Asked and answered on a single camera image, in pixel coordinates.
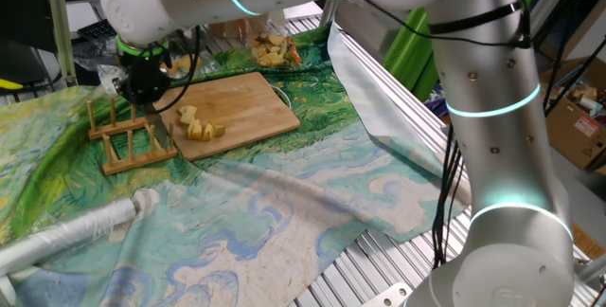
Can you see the black monitor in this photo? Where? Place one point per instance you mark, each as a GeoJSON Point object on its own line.
{"type": "Point", "coordinates": [23, 8]}

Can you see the cardboard box red label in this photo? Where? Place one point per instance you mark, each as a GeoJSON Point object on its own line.
{"type": "Point", "coordinates": [575, 136]}

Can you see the aluminium corner plate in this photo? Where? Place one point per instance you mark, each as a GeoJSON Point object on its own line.
{"type": "Point", "coordinates": [388, 295]}

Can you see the bag of chopped potato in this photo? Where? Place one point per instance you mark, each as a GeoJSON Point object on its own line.
{"type": "Point", "coordinates": [274, 51]}

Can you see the thin yellow potato slice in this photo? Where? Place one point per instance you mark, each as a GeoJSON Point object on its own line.
{"type": "Point", "coordinates": [194, 130]}
{"type": "Point", "coordinates": [188, 119]}
{"type": "Point", "coordinates": [208, 132]}
{"type": "Point", "coordinates": [188, 109]}

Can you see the steel cleaver knife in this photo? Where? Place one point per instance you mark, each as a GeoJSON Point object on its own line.
{"type": "Point", "coordinates": [158, 129]}

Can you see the white paper sheet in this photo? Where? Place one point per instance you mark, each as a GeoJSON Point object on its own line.
{"type": "Point", "coordinates": [80, 15]}

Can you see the wooden peg rack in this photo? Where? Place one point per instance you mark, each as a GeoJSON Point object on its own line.
{"type": "Point", "coordinates": [137, 162]}

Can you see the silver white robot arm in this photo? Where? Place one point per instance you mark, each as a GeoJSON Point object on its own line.
{"type": "Point", "coordinates": [497, 155]}

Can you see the clear plastic wrap roll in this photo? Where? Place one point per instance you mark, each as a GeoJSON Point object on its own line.
{"type": "Point", "coordinates": [71, 236]}

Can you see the green curtain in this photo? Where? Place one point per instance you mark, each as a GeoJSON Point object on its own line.
{"type": "Point", "coordinates": [407, 56]}

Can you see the orange brown plastic bag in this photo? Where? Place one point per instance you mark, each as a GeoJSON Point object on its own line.
{"type": "Point", "coordinates": [237, 27]}

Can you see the black tripod stand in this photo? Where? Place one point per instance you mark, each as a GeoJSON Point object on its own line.
{"type": "Point", "coordinates": [575, 77]}

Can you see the yellow object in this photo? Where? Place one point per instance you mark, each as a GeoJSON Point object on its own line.
{"type": "Point", "coordinates": [9, 84]}

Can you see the whole brown potato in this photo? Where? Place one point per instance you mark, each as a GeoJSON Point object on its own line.
{"type": "Point", "coordinates": [187, 63]}
{"type": "Point", "coordinates": [171, 67]}

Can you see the black keyboard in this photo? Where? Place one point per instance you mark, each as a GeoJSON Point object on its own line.
{"type": "Point", "coordinates": [97, 30]}

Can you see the blue patterned bag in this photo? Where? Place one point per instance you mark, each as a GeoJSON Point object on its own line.
{"type": "Point", "coordinates": [435, 101]}

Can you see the grey metal box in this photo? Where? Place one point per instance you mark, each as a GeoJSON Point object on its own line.
{"type": "Point", "coordinates": [364, 27]}

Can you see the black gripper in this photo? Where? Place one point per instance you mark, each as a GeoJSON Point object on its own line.
{"type": "Point", "coordinates": [144, 70]}

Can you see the wooden cutting board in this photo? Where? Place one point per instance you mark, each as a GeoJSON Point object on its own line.
{"type": "Point", "coordinates": [246, 103]}

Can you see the painted landscape tablecloth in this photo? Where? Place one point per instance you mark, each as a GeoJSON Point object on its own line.
{"type": "Point", "coordinates": [284, 231]}

